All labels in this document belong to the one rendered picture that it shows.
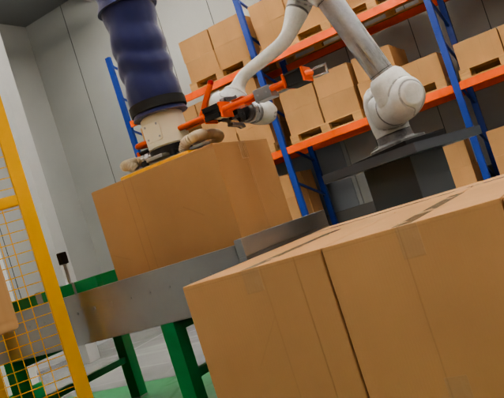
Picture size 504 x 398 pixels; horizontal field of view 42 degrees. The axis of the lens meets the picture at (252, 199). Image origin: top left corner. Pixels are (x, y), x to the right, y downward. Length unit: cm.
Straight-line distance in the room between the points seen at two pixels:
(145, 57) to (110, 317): 98
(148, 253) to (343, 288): 116
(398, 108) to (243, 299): 128
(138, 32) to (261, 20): 792
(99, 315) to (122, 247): 27
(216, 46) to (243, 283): 935
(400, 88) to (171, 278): 113
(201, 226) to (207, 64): 865
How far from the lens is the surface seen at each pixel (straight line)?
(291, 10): 287
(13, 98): 564
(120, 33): 262
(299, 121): 1009
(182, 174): 234
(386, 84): 266
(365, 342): 149
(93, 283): 264
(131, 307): 240
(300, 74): 228
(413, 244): 141
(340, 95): 984
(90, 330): 256
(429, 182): 279
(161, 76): 256
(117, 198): 254
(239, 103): 239
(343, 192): 1121
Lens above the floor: 64
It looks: 2 degrees up
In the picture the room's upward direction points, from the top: 18 degrees counter-clockwise
